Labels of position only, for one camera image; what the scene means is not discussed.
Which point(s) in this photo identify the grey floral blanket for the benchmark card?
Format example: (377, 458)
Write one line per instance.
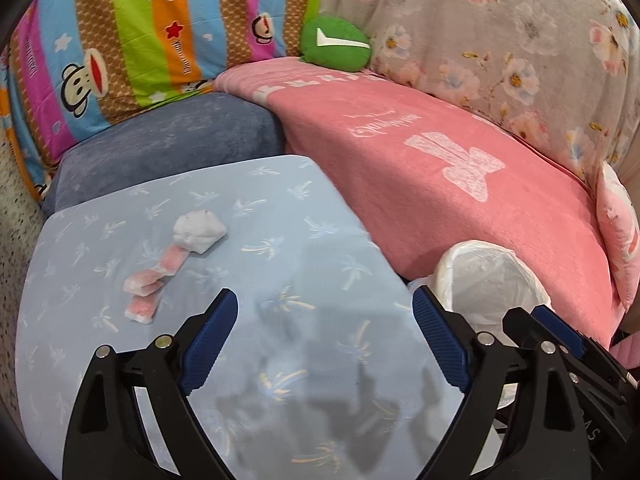
(500, 35)

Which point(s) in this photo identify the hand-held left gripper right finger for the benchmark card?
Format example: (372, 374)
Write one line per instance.
(440, 340)

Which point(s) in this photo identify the green plush cushion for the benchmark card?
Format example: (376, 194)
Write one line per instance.
(335, 42)

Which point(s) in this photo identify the white bin with plastic liner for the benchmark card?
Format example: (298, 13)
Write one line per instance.
(495, 280)

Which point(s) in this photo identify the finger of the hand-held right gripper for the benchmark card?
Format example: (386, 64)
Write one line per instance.
(560, 330)

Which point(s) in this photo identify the pink white paper strip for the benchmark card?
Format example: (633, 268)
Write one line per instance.
(145, 280)

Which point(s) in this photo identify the crumpled white tissue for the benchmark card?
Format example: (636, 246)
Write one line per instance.
(198, 230)

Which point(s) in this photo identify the pink white pillow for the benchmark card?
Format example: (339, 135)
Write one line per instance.
(620, 230)

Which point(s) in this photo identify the blue grey cushion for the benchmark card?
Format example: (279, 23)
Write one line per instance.
(165, 140)

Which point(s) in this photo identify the pink blanket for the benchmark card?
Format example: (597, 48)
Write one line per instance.
(400, 170)

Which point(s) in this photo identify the light blue palm print cloth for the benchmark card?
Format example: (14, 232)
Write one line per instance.
(275, 260)

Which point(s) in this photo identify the colourful monkey print pillow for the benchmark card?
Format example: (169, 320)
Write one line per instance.
(125, 25)

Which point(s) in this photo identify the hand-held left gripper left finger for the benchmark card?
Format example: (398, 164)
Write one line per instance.
(210, 340)

